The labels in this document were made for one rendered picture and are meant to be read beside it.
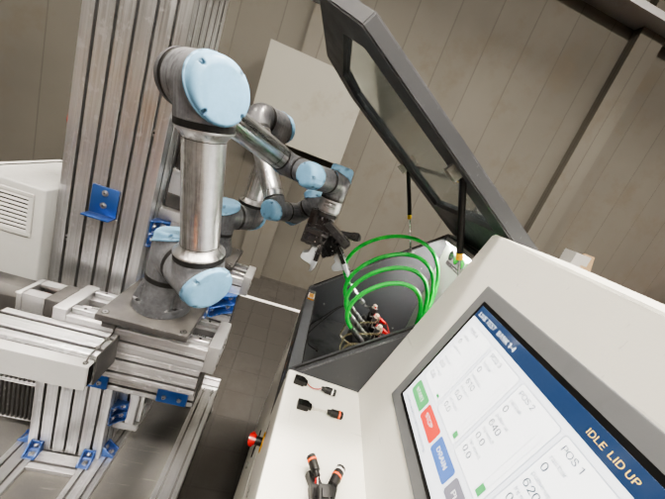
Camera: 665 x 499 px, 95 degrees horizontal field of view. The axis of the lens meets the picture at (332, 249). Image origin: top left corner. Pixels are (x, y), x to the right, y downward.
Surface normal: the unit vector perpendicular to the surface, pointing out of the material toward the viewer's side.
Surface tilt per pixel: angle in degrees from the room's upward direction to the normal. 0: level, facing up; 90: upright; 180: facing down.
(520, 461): 76
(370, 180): 90
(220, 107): 83
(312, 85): 90
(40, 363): 90
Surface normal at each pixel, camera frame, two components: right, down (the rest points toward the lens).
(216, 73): 0.73, 0.32
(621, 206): 0.07, 0.31
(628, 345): -0.82, -0.55
